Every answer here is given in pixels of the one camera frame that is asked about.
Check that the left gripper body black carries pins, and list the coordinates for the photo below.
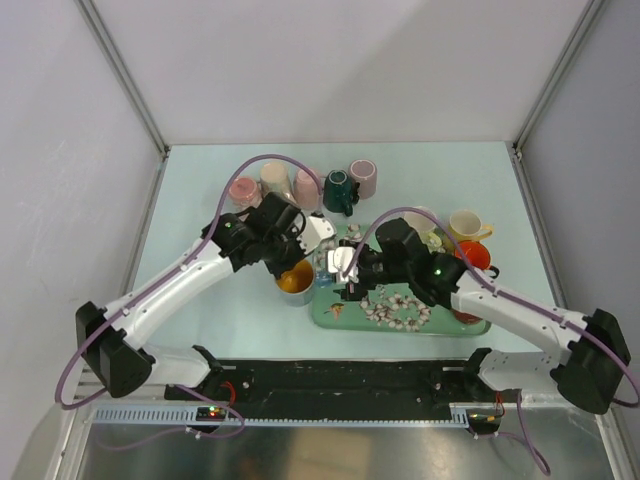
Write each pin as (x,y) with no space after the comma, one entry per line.
(284,250)

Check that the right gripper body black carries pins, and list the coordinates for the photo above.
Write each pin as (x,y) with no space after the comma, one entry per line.
(375,270)

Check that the light green mug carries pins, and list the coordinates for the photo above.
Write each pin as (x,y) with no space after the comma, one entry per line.
(426,230)

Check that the cream floral mug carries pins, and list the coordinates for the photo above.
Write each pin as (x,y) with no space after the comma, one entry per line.
(274,178)

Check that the blue floral mug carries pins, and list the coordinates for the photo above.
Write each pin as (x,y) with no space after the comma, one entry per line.
(297,286)

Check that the yellow mug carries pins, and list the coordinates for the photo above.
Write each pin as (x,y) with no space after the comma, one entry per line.
(466,225)

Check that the orange mug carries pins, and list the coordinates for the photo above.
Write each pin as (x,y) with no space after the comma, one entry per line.
(479,256)

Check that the red mug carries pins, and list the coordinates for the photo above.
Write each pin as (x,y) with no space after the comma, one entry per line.
(466,318)

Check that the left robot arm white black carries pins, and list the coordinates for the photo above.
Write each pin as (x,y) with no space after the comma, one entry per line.
(113,340)

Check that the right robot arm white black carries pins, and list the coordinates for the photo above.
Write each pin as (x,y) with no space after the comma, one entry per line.
(586,355)

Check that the light pink mug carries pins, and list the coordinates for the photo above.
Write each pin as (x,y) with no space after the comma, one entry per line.
(305,191)

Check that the dark green mug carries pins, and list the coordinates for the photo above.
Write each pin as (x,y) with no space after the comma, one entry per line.
(341,193)

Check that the mauve mug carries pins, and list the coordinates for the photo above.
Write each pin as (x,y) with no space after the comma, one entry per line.
(364,172)

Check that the green floral tray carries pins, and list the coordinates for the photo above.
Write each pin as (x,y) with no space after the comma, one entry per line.
(389,308)

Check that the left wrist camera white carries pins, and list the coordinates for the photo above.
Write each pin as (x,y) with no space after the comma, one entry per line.
(314,232)

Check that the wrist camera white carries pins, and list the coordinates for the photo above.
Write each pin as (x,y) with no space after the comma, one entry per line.
(341,266)
(314,232)

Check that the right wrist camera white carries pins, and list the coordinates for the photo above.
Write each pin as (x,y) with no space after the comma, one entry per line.
(341,266)

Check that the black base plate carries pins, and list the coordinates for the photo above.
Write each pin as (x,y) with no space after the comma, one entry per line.
(349,389)

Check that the grey cable duct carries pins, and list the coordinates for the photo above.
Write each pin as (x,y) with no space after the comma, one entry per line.
(196,415)

